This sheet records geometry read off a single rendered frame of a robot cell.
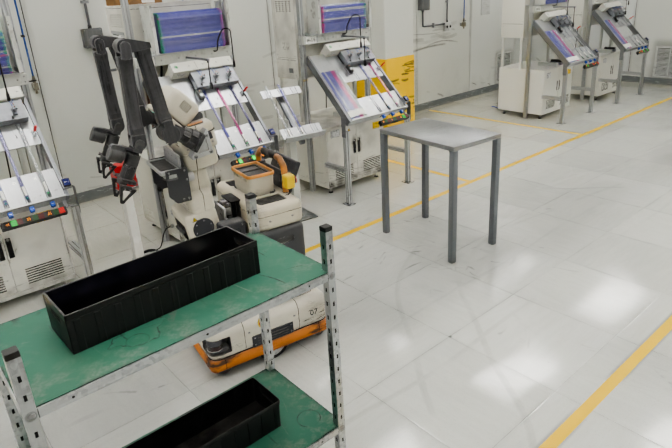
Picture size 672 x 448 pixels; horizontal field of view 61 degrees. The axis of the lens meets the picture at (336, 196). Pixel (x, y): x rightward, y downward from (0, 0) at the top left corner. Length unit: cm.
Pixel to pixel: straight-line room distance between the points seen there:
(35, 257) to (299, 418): 237
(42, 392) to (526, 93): 693
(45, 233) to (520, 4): 596
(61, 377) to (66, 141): 423
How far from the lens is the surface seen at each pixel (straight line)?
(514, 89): 787
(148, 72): 243
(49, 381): 155
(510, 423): 269
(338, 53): 512
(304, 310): 297
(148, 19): 420
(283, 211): 274
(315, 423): 214
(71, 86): 560
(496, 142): 388
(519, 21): 775
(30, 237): 399
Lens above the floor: 179
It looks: 21 degrees down
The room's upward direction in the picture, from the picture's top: 3 degrees counter-clockwise
